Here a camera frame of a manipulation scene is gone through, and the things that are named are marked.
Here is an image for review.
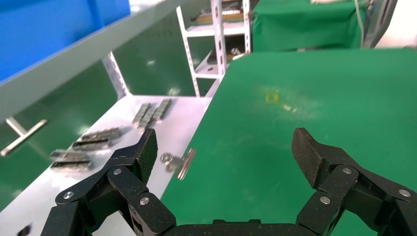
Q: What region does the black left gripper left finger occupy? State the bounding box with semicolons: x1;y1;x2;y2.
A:
40;128;177;236

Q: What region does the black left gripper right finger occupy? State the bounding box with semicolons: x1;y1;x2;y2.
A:
291;127;417;236

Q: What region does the silver binder clip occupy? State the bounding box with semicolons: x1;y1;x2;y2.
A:
159;148;197;181

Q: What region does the grey notched metal strip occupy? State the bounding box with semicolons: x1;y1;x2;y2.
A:
138;106;161;130
132;103;152;126
152;98;173;122

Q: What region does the green table cloth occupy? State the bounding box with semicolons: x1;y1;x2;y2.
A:
161;48;417;236

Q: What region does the white metal shelf rack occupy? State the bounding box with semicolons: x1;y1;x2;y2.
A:
0;0;229;236

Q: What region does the silver table clamp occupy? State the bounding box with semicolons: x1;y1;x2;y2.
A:
230;47;245;61

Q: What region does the white robot column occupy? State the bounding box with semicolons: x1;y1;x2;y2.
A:
361;0;399;50

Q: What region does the blue plastic bin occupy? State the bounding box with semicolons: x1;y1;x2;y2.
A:
0;0;131;83

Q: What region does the white slotted storage rack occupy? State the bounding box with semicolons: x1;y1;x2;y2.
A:
176;0;252;98

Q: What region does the grey metal bracket part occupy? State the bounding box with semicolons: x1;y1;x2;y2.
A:
80;127;123;142
71;138;112;151
50;149;90;162
50;160;94;172

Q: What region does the grey metal T bracket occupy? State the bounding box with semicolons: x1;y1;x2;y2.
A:
0;117;49;158

